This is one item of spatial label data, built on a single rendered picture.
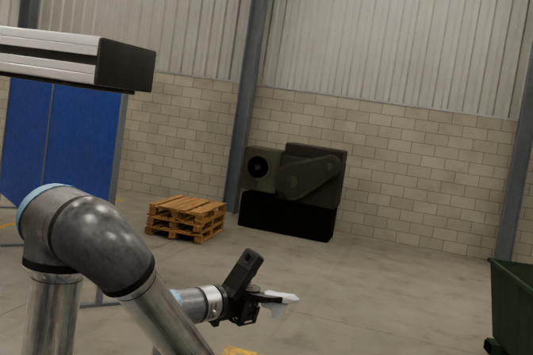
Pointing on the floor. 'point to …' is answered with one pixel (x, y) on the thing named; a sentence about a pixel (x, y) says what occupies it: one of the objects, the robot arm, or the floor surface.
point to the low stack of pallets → (185, 217)
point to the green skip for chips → (511, 308)
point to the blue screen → (62, 143)
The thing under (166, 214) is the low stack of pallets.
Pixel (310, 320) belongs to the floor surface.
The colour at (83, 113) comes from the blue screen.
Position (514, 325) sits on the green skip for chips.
